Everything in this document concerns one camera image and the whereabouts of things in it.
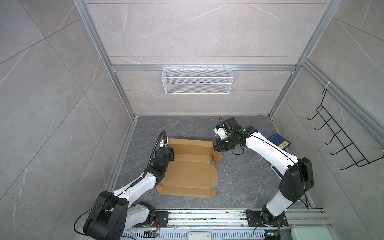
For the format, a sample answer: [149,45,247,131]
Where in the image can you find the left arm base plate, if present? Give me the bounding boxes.
[150,211,169,228]

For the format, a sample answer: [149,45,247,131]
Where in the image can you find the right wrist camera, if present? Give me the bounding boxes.
[214,124,229,140]

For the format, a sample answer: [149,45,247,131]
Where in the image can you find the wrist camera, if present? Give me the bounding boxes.
[214,124,229,140]
[160,138,169,148]

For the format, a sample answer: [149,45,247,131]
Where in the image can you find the blue book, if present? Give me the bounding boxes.
[268,133,292,151]

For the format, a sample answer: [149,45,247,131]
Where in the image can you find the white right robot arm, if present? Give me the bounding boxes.
[214,117,314,224]

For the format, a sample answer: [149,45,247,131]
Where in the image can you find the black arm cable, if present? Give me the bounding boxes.
[142,129,167,178]
[218,116,262,156]

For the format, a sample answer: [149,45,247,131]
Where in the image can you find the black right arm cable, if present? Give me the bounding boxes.
[218,116,262,156]

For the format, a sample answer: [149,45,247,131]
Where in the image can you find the white wire mesh basket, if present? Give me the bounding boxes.
[162,67,234,95]

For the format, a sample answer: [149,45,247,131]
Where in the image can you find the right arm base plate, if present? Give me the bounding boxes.
[245,210,289,227]

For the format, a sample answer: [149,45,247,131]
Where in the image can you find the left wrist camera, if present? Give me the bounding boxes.
[160,138,169,148]

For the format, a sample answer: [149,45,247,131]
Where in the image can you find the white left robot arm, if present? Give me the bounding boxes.
[83,147,175,240]

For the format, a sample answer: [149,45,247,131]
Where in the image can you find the brown cardboard box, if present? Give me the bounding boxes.
[156,139,222,199]

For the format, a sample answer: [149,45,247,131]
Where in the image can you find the black wire hook rack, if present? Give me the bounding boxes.
[307,89,384,170]

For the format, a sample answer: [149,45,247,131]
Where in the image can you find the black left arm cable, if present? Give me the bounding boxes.
[142,129,167,178]

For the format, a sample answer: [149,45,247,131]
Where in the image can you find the green box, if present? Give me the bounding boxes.
[291,227,334,240]

